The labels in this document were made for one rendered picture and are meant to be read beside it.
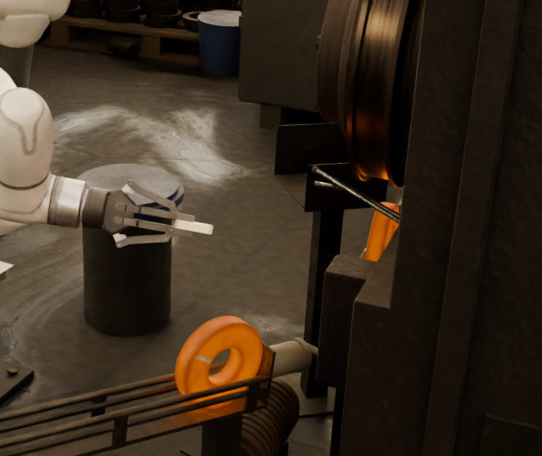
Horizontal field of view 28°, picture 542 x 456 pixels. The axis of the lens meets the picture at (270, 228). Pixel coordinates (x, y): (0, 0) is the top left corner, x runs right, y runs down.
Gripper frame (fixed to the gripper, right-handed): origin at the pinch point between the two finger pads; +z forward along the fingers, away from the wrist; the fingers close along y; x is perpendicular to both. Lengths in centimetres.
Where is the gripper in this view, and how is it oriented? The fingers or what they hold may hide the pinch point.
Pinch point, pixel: (194, 226)
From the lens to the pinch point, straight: 201.5
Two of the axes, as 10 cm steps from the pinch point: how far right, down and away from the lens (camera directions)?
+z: 9.8, 1.8, 1.0
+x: 0.8, 1.0, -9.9
